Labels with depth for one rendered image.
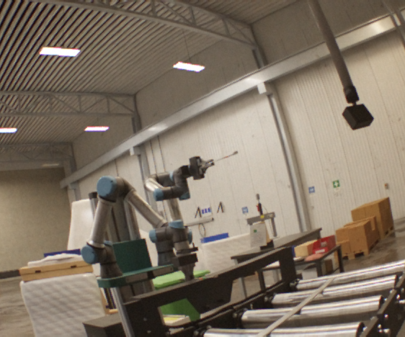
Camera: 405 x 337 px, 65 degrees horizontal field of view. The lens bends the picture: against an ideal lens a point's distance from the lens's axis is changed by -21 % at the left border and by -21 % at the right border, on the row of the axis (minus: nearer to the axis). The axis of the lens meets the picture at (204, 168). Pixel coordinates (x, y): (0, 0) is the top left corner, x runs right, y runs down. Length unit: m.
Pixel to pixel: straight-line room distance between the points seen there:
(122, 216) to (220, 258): 6.19
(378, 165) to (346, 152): 1.30
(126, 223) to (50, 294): 2.61
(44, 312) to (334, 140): 10.28
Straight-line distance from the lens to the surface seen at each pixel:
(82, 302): 5.04
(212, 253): 8.71
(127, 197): 2.16
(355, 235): 7.46
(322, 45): 12.34
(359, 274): 2.25
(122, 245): 2.52
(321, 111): 12.73
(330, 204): 12.69
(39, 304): 5.06
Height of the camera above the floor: 1.42
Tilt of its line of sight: 8 degrees up
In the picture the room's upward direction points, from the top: 13 degrees counter-clockwise
